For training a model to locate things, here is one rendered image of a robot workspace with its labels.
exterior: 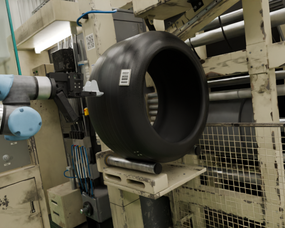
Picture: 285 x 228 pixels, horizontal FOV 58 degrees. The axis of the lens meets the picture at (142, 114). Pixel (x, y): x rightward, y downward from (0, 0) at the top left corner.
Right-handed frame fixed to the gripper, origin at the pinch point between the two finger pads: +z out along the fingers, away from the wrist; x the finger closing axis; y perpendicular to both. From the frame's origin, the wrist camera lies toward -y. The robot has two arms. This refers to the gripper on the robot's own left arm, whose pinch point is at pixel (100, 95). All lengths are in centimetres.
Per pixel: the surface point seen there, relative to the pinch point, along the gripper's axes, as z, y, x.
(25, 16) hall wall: 292, 374, 919
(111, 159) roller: 18.3, -29.2, 21.0
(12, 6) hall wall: 249, 401, 919
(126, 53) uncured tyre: 7.5, 15.0, -8.0
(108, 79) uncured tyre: 2.5, 5.8, -2.6
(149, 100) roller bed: 62, 0, 37
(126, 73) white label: 4.6, 7.0, -10.7
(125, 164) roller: 17.9, -30.6, 9.5
